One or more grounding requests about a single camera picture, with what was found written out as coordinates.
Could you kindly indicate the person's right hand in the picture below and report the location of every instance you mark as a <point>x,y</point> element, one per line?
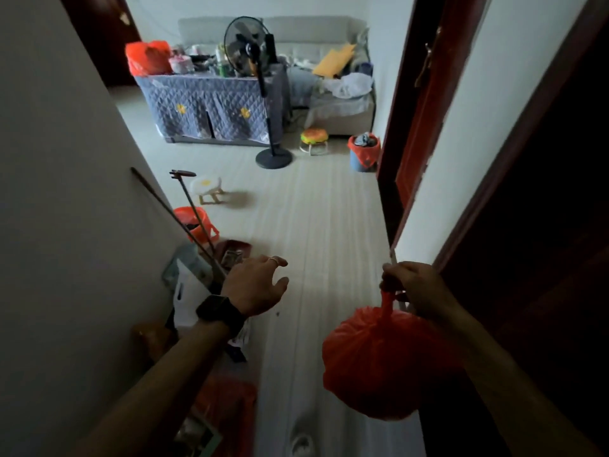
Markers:
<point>423,286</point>

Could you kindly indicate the person's left hand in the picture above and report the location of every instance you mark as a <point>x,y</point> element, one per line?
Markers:
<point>251,286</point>

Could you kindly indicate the person's left thumb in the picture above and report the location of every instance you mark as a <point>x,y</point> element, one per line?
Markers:
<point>278,290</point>

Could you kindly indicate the person's right fingers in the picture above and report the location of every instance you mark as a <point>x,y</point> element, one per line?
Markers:
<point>394,278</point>

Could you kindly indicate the red plastic bag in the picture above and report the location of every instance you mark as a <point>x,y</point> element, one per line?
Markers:
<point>380,361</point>

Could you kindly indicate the person's right forearm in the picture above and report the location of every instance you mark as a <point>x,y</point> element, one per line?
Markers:
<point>518,395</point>

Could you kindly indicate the person's left forearm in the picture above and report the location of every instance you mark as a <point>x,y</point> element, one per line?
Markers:
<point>157,390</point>

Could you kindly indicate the dark red dustpan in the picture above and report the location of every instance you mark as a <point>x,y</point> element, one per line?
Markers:
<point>232,254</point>

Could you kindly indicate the black wristwatch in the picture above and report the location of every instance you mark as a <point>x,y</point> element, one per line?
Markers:
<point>220,311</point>

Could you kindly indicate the white plastic bag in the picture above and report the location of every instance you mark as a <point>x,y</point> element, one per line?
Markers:
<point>188,296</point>

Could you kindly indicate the orange bucket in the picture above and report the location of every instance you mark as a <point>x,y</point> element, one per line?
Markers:
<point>196,223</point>

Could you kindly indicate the white small stool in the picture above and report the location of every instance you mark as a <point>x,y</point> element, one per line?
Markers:
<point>207,187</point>

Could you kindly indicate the blue bin with red liner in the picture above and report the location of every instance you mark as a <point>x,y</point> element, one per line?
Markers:
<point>363,153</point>

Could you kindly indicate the burger-shaped small stool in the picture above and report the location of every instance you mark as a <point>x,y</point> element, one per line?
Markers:
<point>314,138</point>

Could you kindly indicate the dark red wooden door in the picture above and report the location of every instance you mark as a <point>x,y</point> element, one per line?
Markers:
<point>423,114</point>

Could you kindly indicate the blue quilted table cover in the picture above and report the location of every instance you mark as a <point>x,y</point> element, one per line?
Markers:
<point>209,104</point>

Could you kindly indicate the white clothing on sofa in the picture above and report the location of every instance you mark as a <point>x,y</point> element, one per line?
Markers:
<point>349,85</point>

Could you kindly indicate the grey sofa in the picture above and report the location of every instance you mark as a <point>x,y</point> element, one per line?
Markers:
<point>328,76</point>

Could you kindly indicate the black standing fan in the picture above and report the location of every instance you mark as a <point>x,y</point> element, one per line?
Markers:
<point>257,66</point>

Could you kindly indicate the yellow cushion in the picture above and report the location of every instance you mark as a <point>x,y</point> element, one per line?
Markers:
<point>334,61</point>

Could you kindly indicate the green bottle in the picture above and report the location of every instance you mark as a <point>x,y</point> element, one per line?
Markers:
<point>222,66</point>

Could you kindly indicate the pink round container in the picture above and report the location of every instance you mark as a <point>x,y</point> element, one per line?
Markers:
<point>181,64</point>

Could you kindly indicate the red bag on table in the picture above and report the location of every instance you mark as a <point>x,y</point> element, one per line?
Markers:
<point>148,57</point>

